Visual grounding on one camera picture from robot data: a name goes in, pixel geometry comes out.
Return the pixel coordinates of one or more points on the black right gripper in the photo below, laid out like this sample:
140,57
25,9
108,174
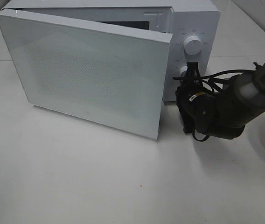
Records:
195,102

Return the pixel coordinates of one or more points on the white microwave door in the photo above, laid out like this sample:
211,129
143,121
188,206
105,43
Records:
107,74

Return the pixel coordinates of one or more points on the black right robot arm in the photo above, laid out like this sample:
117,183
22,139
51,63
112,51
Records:
220,105

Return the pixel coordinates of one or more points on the lower white timer knob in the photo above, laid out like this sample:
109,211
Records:
183,72

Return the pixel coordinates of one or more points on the upper white power knob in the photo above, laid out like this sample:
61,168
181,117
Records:
192,44

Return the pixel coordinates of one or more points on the white microwave oven body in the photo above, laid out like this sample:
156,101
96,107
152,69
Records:
149,19

